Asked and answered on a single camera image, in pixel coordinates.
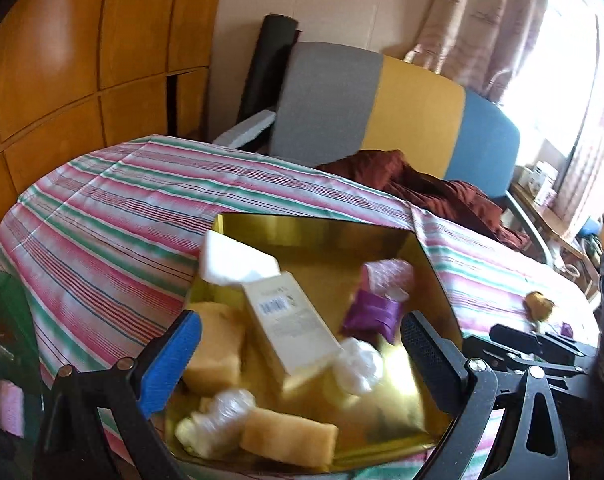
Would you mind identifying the bright window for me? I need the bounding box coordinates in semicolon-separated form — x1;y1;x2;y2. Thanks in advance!
502;0;602;161

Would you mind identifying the plastic-wrapped bread toy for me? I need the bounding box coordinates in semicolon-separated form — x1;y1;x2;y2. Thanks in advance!
174;388;257;457

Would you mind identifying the grey yellow blue chair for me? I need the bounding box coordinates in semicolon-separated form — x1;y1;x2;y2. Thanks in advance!
269;41;557;266

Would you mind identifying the green plastic container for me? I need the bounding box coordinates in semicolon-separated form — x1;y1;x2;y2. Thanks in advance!
0;269;45;396

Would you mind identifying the long white foam board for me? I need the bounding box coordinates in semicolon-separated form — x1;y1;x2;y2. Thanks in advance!
213;109;277;151

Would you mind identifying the gold tin box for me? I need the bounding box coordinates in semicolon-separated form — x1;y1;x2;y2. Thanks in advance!
163;212;463;476

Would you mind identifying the small brown lump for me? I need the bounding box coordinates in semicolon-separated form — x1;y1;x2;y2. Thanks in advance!
526;291;555;322

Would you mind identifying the white blue carton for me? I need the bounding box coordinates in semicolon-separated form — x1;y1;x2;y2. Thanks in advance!
532;160;560;198

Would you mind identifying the beige patterned curtain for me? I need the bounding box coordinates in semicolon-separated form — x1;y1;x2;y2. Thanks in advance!
404;0;557;106
552;10;604;231

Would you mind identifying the white plastic wrap ball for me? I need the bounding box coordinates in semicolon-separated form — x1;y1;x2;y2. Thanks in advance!
332;337;385;395

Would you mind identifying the cream cardboard box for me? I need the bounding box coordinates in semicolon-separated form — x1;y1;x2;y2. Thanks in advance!
242;270;343;393

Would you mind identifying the wooden side table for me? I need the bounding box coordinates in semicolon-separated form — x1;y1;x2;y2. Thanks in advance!
512;180;602;301

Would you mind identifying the purple packet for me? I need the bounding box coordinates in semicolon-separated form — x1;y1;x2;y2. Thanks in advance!
342;289;407;345

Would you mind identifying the striped pink green cloth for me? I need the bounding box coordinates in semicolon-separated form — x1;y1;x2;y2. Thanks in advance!
0;134;602;480

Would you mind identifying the wooden wardrobe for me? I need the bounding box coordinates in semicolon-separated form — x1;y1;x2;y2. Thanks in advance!
0;0;227;261

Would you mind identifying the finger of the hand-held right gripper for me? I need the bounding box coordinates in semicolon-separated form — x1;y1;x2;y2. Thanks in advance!
489;324;595;361
462;335;600;397

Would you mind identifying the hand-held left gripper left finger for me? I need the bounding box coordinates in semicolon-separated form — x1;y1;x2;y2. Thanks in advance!
32;310;203;480

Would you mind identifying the pink fluffy item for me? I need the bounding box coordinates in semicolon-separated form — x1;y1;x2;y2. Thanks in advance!
0;379;25;438

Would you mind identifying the pink bubble wrap bundle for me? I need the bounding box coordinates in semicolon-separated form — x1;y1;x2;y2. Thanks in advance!
359;259;415;301

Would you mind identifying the white sponge block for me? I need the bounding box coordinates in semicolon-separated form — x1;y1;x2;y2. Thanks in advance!
198;230;281;287

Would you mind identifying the black rolled mat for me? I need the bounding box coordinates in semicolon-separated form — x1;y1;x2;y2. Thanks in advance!
236;14;300;126

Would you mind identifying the yellow sponge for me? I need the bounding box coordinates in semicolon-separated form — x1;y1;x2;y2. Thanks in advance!
183;301;247;396
239;406;339;466

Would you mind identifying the maroon quilted cloth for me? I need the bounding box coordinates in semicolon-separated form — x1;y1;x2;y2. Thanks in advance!
316;149;532;252

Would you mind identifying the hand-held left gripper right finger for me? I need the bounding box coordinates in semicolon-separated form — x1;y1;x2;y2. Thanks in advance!
399;310;570;480

